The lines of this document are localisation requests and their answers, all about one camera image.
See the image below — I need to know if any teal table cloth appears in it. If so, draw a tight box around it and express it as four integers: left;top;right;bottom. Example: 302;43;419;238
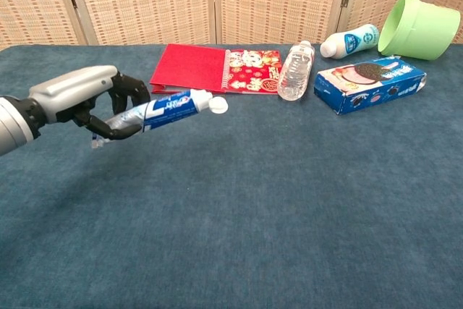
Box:
0;43;463;309

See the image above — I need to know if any blue white toothpaste tube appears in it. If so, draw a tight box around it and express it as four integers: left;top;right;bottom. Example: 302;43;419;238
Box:
89;88;229;150

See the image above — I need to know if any clear plastic water bottle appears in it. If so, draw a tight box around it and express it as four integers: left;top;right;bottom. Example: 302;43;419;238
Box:
276;40;316;102

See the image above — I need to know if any blue pink cookie box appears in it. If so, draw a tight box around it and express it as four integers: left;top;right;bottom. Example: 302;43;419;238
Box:
313;56;428;116

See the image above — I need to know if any red spiral desk calendar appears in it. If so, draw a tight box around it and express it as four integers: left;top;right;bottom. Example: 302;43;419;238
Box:
149;43;283;96

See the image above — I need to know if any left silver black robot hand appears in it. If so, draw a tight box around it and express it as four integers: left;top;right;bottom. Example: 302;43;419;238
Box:
27;65;152;141

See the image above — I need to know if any green plastic cup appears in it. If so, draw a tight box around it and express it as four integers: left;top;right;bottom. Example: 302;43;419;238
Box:
377;0;462;62

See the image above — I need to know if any white blue drink bottle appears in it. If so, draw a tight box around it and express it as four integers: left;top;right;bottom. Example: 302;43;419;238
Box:
320;23;381;60

